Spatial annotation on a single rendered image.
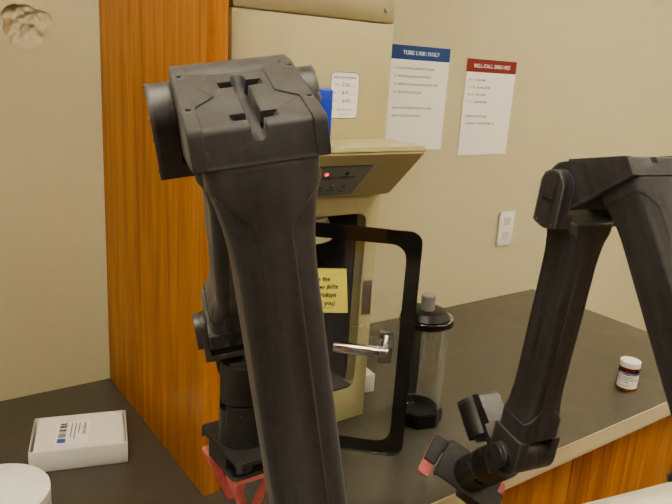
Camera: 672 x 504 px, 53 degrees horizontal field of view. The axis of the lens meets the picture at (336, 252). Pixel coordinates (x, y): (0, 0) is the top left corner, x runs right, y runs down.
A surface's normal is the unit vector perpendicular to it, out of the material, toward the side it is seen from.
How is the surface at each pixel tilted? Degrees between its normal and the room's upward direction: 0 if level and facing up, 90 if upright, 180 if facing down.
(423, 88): 90
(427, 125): 90
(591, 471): 90
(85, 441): 0
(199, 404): 90
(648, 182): 57
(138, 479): 0
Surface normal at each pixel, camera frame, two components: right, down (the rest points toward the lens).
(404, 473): 0.06, -0.96
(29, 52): 0.57, 0.25
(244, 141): 0.26, 0.22
